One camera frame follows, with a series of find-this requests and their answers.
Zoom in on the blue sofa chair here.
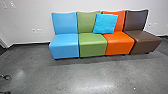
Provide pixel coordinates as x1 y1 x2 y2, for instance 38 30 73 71
48 11 80 60

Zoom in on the orange sofa chair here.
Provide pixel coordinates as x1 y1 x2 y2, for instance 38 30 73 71
100 9 136 57

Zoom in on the dark table foot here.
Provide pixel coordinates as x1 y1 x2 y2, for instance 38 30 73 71
0 73 13 82

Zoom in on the brown sofa chair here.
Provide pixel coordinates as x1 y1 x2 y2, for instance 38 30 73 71
123 8 163 55

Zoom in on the cyan cushion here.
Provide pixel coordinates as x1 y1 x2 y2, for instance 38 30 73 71
92 12 119 35

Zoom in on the green sofa chair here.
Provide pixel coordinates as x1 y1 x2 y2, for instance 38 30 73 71
76 10 108 59

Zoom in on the white light switch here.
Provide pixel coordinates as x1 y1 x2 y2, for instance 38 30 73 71
9 0 16 8
0 1 7 9

